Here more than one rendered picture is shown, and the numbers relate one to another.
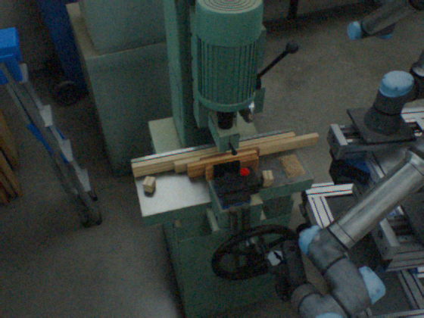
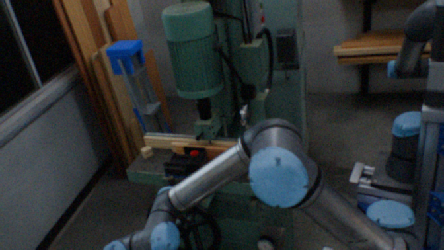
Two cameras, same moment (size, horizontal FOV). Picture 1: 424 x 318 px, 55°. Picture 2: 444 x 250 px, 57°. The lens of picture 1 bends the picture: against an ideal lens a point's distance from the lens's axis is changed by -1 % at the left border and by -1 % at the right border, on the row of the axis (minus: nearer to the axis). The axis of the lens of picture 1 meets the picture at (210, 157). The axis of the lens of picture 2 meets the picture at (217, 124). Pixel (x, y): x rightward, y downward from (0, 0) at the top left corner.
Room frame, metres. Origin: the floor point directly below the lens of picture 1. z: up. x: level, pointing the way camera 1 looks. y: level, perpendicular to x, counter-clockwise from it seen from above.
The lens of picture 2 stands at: (-0.02, -0.99, 1.82)
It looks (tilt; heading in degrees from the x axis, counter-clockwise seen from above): 29 degrees down; 40
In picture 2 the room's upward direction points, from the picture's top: 9 degrees counter-clockwise
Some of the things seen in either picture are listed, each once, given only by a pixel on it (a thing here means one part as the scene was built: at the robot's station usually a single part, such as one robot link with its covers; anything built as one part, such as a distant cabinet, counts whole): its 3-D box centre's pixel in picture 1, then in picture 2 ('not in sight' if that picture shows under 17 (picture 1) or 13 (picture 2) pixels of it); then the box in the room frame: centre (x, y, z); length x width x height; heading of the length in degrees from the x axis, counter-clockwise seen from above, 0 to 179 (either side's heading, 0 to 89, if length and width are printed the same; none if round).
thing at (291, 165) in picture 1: (291, 163); not in sight; (1.00, -0.29, 0.91); 0.10 x 0.07 x 0.02; 16
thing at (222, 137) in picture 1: (223, 131); (209, 125); (1.04, -0.04, 1.03); 0.14 x 0.07 x 0.09; 16
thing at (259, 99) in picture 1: (250, 96); (258, 108); (1.24, -0.15, 1.02); 0.09 x 0.07 x 0.12; 106
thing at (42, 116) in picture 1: (50, 143); (154, 130); (1.45, 0.79, 0.58); 0.27 x 0.25 x 1.16; 110
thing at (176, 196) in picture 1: (226, 189); (198, 174); (0.91, -0.05, 0.87); 0.61 x 0.30 x 0.06; 106
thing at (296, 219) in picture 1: (294, 226); (272, 244); (0.96, -0.34, 0.58); 0.12 x 0.08 x 0.08; 16
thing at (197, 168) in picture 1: (222, 163); (204, 152); (0.98, -0.04, 0.93); 0.25 x 0.01 x 0.06; 106
